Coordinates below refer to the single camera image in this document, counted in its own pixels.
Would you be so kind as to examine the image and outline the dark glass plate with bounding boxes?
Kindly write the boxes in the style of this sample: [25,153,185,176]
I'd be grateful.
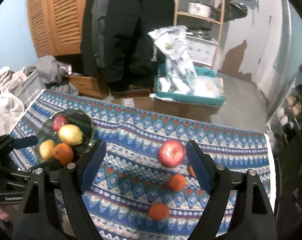
[35,109,94,167]

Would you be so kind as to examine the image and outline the white shoe rack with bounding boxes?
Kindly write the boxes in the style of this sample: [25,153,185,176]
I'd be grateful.
[266,52,302,150]

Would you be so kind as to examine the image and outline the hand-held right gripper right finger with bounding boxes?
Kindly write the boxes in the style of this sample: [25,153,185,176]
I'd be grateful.
[185,140,278,240]

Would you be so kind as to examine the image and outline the yellow pear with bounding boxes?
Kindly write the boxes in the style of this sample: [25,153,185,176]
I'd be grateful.
[39,139,58,161]
[58,124,84,146]

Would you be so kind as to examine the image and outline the grey jacket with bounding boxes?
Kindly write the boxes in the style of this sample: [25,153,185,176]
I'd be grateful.
[92,0,109,68]

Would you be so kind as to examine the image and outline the pale blue door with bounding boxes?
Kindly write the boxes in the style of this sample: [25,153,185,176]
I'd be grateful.
[213,0,276,82]

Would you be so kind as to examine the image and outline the grey tote bag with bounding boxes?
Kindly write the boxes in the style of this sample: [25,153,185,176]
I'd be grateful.
[15,66,48,108]

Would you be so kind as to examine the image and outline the steel pot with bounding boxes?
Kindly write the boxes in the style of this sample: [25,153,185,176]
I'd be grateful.
[186,27,211,39]

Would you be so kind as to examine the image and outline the beige towel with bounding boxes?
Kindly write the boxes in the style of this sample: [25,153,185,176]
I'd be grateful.
[0,66,25,135]

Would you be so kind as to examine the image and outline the clear plastic bags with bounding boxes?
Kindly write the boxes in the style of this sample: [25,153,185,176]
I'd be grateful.
[193,76,224,98]

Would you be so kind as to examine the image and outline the teal plastic crate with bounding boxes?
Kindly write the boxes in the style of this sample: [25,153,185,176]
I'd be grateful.
[155,64,226,108]

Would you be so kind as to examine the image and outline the green hanging bag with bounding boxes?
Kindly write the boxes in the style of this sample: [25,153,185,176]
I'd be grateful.
[225,0,249,22]

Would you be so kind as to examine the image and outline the person's left hand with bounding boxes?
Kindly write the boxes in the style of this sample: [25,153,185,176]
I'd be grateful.
[0,205,15,221]

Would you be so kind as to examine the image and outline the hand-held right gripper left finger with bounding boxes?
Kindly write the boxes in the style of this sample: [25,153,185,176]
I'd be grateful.
[12,139,107,240]

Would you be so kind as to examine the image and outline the red apple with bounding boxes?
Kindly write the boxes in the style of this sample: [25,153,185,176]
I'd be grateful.
[52,115,69,133]
[158,140,186,167]

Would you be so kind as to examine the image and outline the small orange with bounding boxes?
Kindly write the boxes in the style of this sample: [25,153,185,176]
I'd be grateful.
[168,174,187,192]

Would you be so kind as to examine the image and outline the wooden louvered wardrobe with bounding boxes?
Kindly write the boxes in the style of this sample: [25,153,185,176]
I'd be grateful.
[26,0,109,99]

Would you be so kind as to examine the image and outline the white printed rice bag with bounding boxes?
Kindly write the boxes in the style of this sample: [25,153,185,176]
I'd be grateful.
[147,25,198,92]

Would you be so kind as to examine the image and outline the bamboo clothes rack shelf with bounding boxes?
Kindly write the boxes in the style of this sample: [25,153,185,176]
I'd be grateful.
[173,0,229,73]

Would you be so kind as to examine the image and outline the blue patterned tablecloth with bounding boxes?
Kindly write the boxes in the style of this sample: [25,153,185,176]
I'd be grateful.
[10,89,276,240]

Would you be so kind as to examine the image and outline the group of assorted shoes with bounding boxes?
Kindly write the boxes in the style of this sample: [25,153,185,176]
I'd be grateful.
[276,52,302,135]

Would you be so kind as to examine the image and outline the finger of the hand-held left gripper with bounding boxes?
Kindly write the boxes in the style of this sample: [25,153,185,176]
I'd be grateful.
[0,134,39,153]
[30,159,64,172]

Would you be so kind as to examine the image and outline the flat cardboard box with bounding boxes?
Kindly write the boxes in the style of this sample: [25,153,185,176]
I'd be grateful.
[111,90,220,124]

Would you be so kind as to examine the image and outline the black hooded coat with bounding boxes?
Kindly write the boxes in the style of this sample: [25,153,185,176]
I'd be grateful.
[80,0,175,93]

